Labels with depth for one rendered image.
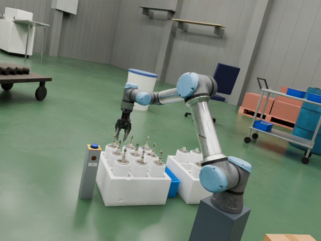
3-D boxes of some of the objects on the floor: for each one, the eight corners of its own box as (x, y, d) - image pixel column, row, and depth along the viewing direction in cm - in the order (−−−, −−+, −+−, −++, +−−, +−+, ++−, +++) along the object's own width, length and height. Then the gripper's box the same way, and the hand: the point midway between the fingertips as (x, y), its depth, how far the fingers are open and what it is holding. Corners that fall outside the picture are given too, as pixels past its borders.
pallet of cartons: (309, 129, 661) (321, 95, 642) (295, 132, 572) (309, 93, 553) (251, 110, 753) (260, 80, 734) (231, 110, 665) (241, 76, 645)
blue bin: (176, 197, 189) (181, 181, 186) (163, 197, 184) (166, 181, 181) (160, 176, 215) (163, 162, 212) (147, 176, 210) (150, 161, 207)
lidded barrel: (140, 104, 481) (147, 71, 468) (155, 112, 445) (164, 76, 432) (116, 102, 451) (123, 67, 438) (131, 110, 416) (138, 72, 403)
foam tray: (165, 204, 176) (171, 179, 171) (105, 206, 158) (111, 178, 154) (144, 175, 209) (149, 154, 205) (93, 174, 192) (97, 150, 188)
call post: (92, 199, 163) (101, 150, 156) (80, 199, 160) (89, 149, 153) (90, 192, 169) (99, 145, 162) (78, 192, 166) (87, 145, 159)
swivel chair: (224, 127, 455) (241, 68, 433) (202, 126, 421) (219, 62, 399) (200, 116, 498) (215, 62, 475) (178, 115, 463) (193, 56, 441)
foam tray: (231, 202, 200) (239, 180, 196) (187, 204, 182) (194, 180, 178) (202, 176, 234) (208, 157, 230) (162, 176, 216) (167, 155, 212)
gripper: (116, 108, 160) (109, 142, 165) (135, 112, 160) (127, 146, 165) (118, 105, 168) (112, 137, 173) (136, 109, 169) (129, 141, 174)
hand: (121, 138), depth 171 cm, fingers open, 3 cm apart
